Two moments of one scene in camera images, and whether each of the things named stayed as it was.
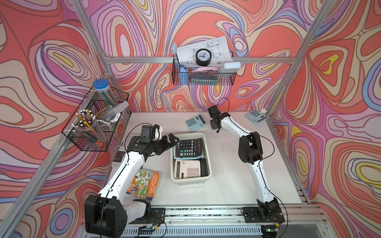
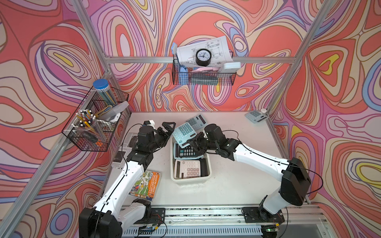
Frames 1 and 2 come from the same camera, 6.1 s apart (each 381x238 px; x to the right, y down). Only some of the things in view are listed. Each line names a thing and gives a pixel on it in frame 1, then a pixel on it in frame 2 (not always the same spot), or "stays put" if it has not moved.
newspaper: (119, 153) stays put
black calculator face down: (204, 170) stays put
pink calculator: (187, 168) stays put
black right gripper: (213, 126) -> (195, 143)
